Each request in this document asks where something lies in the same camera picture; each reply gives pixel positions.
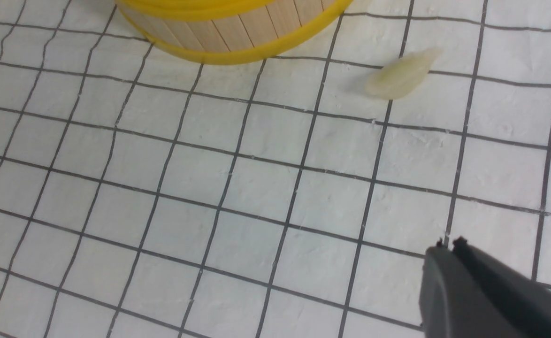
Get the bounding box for white grid tablecloth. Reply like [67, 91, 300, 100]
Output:
[0, 0, 551, 338]

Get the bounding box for pale yellow-green dumpling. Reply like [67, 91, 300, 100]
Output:
[364, 47, 443, 100]

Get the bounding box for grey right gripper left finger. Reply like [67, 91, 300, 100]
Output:
[419, 240, 524, 338]

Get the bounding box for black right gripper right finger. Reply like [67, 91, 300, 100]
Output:
[452, 237, 551, 338]

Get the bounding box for bamboo steamer tray yellow rims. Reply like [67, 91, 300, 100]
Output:
[116, 0, 350, 65]

